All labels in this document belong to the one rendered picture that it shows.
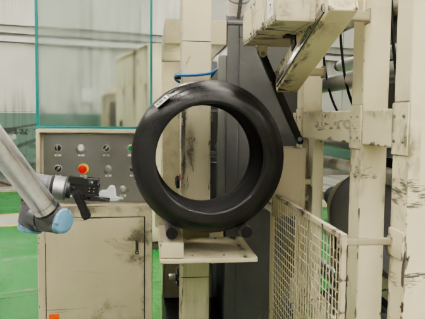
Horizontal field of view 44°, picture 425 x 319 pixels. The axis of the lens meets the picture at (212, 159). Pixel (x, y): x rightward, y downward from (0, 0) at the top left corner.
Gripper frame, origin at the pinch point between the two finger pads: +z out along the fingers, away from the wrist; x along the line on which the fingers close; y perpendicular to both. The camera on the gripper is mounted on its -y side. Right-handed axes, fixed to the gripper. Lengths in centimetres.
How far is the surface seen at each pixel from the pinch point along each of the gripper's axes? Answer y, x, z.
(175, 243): -12.0, -10.0, 22.5
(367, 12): 75, -36, 73
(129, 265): -40, 55, 6
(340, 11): 72, -46, 60
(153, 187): 7.8, -11.8, 11.8
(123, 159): 11, 60, -3
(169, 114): 34.9, -12.0, 14.2
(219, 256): -15.8, -7.1, 39.8
